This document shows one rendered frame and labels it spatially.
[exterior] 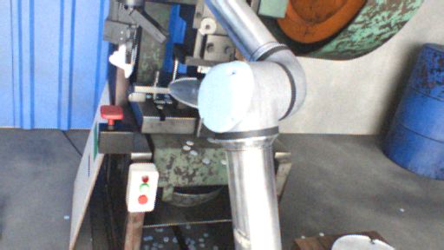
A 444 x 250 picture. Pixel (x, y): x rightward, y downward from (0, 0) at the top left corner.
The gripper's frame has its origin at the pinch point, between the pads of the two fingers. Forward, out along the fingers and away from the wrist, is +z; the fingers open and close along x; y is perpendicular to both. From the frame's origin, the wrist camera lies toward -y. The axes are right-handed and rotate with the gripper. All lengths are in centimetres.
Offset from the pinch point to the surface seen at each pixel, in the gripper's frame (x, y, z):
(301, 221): -64, -87, 87
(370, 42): -19, -68, -19
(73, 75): -121, 56, 55
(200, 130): -12.8, -22.5, 19.4
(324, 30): -28, -56, -18
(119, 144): 3.8, 0.0, 20.4
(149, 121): -10.3, -6.0, 18.7
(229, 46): -22.4, -26.0, -7.4
